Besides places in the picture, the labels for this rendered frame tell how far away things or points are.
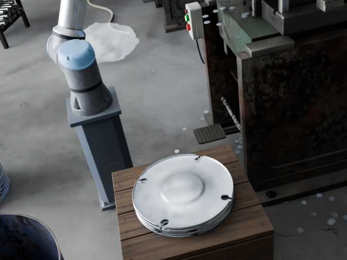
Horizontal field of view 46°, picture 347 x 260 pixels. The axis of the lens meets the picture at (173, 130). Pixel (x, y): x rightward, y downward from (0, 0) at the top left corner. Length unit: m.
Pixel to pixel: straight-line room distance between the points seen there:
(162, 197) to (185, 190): 0.07
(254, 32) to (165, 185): 0.57
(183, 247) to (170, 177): 0.23
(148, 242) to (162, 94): 1.34
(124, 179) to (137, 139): 0.74
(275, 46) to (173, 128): 0.91
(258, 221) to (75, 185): 0.99
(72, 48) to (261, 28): 0.62
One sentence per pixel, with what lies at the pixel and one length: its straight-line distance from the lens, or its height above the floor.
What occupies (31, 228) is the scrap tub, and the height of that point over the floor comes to 0.43.
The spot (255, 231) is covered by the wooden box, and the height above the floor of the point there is 0.35.
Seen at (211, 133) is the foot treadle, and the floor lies 0.16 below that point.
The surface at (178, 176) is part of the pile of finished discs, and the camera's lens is 1.21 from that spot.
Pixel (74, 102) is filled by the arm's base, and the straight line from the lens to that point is 1.47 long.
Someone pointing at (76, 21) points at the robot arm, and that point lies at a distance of 1.50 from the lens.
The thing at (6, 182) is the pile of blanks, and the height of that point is 0.04.
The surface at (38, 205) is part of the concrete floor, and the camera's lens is 1.88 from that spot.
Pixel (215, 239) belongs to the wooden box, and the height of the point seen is 0.35.
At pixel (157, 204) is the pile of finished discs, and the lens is 1.16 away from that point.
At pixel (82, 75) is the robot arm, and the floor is 0.60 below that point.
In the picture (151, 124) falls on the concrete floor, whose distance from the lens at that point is 2.11.
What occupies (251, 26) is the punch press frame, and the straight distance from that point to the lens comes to 1.43.
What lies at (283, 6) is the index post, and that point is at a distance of 1.35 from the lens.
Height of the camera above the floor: 1.22
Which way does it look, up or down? 37 degrees down
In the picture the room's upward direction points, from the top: 10 degrees counter-clockwise
